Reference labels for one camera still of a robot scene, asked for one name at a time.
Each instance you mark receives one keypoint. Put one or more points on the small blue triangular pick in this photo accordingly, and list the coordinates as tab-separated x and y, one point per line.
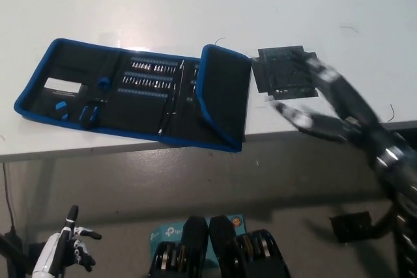
66	116

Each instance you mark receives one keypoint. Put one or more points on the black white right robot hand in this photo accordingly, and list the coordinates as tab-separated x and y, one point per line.
352	112

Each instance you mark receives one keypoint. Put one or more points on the black toolkit case blue trim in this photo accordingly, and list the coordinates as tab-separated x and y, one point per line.
224	95

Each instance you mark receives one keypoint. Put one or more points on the teal tp-link cardboard box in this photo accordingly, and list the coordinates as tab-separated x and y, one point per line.
166	234

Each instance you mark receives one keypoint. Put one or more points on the black power adapter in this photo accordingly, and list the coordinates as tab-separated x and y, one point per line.
10	242

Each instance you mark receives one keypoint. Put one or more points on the black card white label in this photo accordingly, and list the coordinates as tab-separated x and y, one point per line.
63	86

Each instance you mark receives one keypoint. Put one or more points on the black floor plate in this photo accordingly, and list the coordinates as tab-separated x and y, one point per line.
350	226

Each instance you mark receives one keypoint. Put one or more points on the thin metal rod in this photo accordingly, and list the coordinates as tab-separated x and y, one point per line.
180	76

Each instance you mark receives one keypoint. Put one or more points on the blue round knob tool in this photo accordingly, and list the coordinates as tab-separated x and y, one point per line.
103	83

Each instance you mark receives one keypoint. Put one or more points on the large blue triangular pick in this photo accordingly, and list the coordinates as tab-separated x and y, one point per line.
61	106

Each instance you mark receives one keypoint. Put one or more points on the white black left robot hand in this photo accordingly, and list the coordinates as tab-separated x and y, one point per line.
49	255

